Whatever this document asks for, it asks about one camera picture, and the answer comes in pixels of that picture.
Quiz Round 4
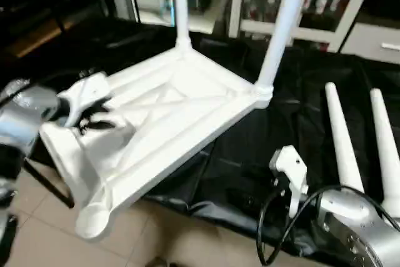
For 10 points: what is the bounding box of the white plastic table top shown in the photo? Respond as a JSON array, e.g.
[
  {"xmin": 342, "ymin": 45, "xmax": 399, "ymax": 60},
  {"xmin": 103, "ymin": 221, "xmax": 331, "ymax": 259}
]
[{"xmin": 39, "ymin": 44, "xmax": 276, "ymax": 241}]

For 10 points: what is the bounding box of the white plastic table leg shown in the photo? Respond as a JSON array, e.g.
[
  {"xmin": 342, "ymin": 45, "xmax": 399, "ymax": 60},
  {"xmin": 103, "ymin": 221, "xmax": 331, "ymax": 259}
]
[
  {"xmin": 172, "ymin": 0, "xmax": 193, "ymax": 53},
  {"xmin": 324, "ymin": 82, "xmax": 365, "ymax": 194},
  {"xmin": 252, "ymin": 0, "xmax": 313, "ymax": 103},
  {"xmin": 369, "ymin": 88, "xmax": 400, "ymax": 219}
]

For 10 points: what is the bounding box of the black tripod leg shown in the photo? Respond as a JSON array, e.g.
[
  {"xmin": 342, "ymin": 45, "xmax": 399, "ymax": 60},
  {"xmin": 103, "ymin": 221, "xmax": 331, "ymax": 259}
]
[{"xmin": 24, "ymin": 157, "xmax": 77, "ymax": 209}]

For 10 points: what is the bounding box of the black work mat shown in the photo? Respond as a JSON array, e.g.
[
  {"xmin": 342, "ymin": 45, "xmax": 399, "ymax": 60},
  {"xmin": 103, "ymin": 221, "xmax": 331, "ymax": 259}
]
[{"xmin": 0, "ymin": 17, "xmax": 400, "ymax": 263}]

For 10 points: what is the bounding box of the white glass door cabinet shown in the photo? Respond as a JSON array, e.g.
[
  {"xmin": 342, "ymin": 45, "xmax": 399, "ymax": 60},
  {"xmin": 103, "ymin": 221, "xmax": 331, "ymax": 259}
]
[{"xmin": 227, "ymin": 0, "xmax": 379, "ymax": 53}]

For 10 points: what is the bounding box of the white drawer unit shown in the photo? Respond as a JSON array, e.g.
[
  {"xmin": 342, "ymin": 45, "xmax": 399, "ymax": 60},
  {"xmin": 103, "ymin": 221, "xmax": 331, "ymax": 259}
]
[{"xmin": 339, "ymin": 22, "xmax": 400, "ymax": 66}]

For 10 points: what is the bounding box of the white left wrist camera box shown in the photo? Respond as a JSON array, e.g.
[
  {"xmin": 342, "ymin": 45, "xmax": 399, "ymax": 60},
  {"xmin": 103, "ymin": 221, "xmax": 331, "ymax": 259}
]
[{"xmin": 56, "ymin": 71, "xmax": 114, "ymax": 129}]

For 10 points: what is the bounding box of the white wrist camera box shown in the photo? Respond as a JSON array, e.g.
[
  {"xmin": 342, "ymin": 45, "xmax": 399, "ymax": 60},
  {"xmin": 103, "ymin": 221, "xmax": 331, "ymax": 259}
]
[
  {"xmin": 269, "ymin": 145, "xmax": 309, "ymax": 219},
  {"xmin": 56, "ymin": 71, "xmax": 114, "ymax": 129}
]

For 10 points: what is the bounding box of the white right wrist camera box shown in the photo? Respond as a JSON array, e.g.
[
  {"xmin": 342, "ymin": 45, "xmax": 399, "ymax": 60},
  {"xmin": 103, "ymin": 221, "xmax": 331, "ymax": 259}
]
[{"xmin": 269, "ymin": 145, "xmax": 309, "ymax": 219}]

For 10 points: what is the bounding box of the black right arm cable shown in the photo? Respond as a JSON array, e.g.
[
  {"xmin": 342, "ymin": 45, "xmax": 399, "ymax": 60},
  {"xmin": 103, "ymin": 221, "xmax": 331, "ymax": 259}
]
[{"xmin": 257, "ymin": 183, "xmax": 352, "ymax": 266}]

